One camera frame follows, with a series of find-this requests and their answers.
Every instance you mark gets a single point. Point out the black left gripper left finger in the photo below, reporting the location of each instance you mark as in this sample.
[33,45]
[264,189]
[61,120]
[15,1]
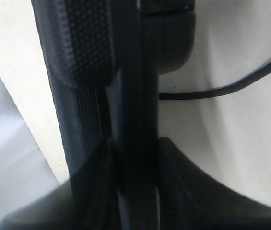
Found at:
[86,201]

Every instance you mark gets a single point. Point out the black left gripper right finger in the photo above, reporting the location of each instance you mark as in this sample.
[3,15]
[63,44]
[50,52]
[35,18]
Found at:
[190,199]

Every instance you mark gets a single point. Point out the black plastic carrying case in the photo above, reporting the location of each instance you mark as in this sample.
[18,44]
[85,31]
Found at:
[103,60]

